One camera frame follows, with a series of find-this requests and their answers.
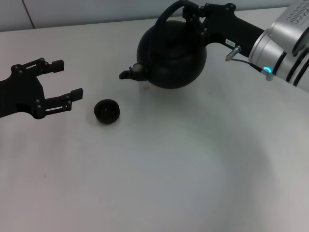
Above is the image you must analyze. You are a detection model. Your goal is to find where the small black teacup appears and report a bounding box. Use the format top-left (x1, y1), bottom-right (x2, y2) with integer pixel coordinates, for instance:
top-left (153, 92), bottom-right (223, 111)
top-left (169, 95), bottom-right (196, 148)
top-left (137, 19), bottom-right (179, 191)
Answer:
top-left (93, 98), bottom-right (121, 125)

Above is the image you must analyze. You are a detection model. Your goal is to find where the black round teapot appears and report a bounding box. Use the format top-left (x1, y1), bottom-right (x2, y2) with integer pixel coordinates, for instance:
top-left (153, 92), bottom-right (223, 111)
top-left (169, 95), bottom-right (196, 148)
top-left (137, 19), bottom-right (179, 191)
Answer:
top-left (118, 0), bottom-right (208, 89)

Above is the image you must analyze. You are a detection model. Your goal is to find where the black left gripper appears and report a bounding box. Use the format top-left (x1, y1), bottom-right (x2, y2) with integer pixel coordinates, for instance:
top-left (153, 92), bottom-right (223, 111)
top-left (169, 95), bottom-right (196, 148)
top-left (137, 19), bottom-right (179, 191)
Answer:
top-left (0, 57), bottom-right (84, 120)

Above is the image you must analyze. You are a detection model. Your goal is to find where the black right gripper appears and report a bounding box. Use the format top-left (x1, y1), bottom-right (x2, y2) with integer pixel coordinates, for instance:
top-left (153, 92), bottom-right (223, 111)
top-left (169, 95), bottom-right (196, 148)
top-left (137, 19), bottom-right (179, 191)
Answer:
top-left (180, 0), bottom-right (265, 58)

